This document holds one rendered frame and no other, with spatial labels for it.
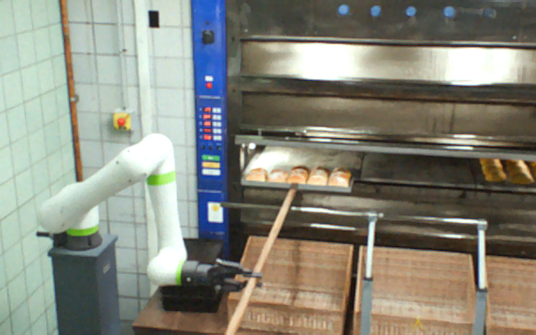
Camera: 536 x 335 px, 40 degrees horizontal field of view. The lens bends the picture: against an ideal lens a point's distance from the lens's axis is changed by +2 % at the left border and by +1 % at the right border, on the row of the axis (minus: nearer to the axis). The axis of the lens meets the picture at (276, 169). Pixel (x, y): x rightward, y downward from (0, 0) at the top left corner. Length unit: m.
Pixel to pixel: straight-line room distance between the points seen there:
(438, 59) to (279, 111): 0.81
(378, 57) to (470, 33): 0.43
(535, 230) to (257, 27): 1.69
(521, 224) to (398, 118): 0.81
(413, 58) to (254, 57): 0.76
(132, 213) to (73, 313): 1.07
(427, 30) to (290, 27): 0.65
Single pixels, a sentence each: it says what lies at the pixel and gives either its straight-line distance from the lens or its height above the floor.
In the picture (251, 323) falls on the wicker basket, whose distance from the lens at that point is 3.53.
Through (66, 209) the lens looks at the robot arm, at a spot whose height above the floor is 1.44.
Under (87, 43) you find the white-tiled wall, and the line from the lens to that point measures 3.84.
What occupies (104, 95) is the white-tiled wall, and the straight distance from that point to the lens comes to 3.86.
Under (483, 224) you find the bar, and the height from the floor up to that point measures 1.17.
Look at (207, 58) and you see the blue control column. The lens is 3.60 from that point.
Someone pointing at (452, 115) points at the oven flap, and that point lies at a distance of 3.58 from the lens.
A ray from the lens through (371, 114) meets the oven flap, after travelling 3.57.
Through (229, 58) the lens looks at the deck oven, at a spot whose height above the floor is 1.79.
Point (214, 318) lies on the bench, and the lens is 3.64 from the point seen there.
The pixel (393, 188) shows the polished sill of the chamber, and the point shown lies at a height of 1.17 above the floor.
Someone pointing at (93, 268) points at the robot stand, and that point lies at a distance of 2.94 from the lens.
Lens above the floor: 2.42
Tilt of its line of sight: 19 degrees down
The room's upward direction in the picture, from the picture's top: 1 degrees clockwise
